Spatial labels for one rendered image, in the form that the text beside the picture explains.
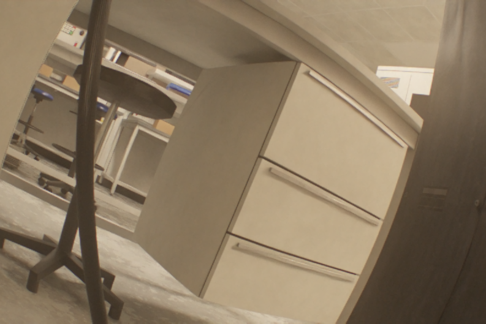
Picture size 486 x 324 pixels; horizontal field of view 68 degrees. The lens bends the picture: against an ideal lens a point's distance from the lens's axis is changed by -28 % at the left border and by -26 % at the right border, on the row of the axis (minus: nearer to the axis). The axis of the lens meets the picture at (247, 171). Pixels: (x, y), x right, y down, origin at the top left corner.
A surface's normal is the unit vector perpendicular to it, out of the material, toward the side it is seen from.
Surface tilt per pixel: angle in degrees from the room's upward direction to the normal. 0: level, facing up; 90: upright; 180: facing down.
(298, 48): 90
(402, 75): 90
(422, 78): 90
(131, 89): 90
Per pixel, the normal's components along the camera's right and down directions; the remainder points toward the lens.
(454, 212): -0.89, -0.40
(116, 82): 0.19, 0.00
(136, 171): 0.51, 0.14
